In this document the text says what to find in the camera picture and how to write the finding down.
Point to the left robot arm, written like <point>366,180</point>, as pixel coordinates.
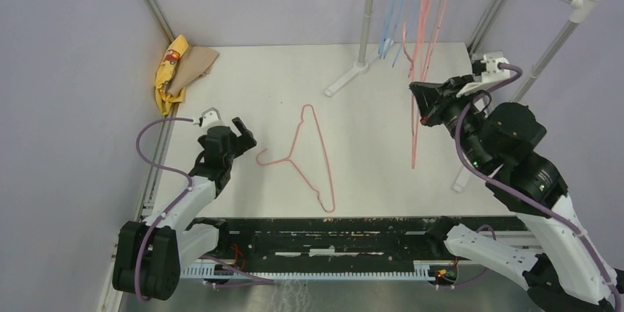
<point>151,254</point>

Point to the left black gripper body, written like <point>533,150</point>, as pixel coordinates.
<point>231,154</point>

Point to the pink wire hanger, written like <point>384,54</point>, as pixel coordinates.
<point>289,159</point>
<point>414,131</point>
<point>418,27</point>
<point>434,37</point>

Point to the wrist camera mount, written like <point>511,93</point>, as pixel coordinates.
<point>487,73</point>
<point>209,118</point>

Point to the yellow patterned cloth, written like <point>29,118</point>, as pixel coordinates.
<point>165,74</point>

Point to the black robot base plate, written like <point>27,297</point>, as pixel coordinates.
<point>327,245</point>

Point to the beige cloth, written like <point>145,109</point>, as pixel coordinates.
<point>195,63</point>

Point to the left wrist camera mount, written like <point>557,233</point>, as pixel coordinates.
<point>209,118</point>

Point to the white clothes rack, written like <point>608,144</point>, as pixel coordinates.
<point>581,11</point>

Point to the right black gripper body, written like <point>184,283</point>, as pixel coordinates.
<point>458,114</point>

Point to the white slotted cable duct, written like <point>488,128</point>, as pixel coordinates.
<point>209,270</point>

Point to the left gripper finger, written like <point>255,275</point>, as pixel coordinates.
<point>241,127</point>
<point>245,143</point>

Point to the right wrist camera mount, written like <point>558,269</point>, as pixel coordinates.
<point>487,73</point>

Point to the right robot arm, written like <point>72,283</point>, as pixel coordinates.
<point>567,273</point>

